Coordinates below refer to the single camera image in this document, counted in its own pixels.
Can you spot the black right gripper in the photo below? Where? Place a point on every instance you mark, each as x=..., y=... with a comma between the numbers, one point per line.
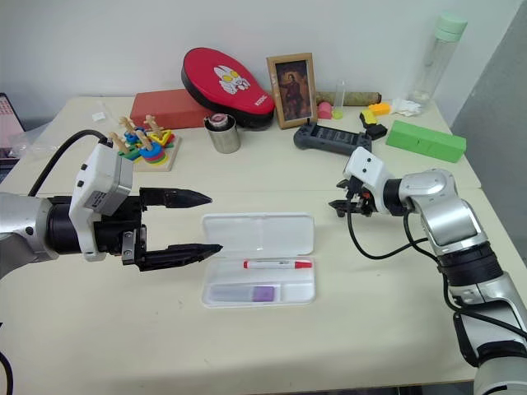
x=362, y=201

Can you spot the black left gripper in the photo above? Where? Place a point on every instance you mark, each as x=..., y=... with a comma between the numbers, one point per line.
x=115, y=230

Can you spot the red whiteboard marker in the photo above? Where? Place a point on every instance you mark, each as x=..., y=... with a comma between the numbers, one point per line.
x=271, y=264

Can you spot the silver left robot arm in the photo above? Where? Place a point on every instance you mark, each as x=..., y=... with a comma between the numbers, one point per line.
x=20, y=222

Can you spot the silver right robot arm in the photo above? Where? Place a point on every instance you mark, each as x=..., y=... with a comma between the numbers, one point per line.
x=449, y=214

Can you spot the white plastic pencil case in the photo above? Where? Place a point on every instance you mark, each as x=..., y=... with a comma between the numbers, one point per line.
x=263, y=234

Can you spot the dark grey game controller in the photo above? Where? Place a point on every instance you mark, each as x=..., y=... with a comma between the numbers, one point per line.
x=329, y=138

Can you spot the small black box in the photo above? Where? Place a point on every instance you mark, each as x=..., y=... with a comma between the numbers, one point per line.
x=376, y=131

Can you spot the wooden colourful stacking toy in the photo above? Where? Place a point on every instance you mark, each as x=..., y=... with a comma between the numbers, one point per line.
x=152, y=152

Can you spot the pink toy piece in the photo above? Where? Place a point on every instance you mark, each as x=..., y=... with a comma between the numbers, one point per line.
x=325, y=111

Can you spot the orange toy block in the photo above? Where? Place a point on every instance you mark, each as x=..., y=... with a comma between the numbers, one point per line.
x=379, y=109

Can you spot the metal cup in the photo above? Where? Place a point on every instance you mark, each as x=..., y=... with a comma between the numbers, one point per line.
x=224, y=140

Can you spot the glass test tube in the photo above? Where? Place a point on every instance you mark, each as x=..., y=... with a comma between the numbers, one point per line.
x=340, y=96

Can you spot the green rectangular box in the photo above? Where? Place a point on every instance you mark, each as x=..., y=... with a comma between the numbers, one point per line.
x=426, y=142

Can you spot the brown rolled scroll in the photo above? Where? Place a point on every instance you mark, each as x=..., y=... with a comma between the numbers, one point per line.
x=362, y=97

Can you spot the white crumpled tissue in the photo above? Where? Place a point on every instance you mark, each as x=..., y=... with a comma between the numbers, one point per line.
x=405, y=107

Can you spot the red rectangular block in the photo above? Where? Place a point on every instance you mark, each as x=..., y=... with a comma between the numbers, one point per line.
x=164, y=109

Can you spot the red oval punching pad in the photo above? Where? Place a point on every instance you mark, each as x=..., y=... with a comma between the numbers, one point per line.
x=214, y=74

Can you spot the clear bottle with green lid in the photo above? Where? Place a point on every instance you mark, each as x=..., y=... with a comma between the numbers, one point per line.
x=432, y=66

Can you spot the clear plastic bag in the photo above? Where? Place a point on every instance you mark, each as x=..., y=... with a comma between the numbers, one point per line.
x=37, y=140

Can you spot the laptop with pink screen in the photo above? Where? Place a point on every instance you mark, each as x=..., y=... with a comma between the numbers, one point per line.
x=8, y=119

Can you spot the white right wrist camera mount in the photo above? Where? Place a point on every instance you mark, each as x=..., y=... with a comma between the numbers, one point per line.
x=368, y=166

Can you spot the wooden picture frame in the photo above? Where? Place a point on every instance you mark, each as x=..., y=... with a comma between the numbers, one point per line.
x=292, y=90

